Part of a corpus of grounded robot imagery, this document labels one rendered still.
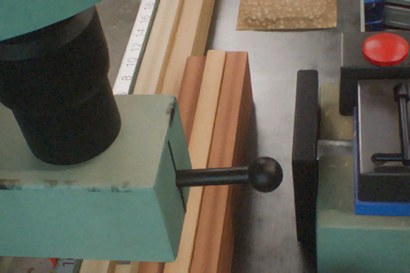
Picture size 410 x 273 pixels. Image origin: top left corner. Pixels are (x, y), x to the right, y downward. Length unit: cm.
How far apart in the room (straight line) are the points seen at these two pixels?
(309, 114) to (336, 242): 9
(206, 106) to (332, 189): 13
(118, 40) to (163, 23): 159
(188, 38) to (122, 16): 170
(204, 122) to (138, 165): 18
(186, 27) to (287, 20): 11
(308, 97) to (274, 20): 22
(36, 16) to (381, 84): 31
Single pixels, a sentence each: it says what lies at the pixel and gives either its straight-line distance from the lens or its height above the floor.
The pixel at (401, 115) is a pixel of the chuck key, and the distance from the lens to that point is 45.
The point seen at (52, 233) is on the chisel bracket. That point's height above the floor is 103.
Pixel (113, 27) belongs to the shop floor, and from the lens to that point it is 230.
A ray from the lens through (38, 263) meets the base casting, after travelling 68.
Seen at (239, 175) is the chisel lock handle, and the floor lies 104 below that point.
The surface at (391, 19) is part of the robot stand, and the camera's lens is 114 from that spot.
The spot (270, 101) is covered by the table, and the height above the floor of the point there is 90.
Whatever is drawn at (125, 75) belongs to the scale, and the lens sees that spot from 59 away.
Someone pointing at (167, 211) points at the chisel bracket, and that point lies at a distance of 37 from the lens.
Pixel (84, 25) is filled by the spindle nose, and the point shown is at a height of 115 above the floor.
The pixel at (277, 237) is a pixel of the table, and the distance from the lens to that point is 52.
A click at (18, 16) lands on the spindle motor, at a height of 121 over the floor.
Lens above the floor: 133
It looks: 46 degrees down
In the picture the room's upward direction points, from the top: 11 degrees counter-clockwise
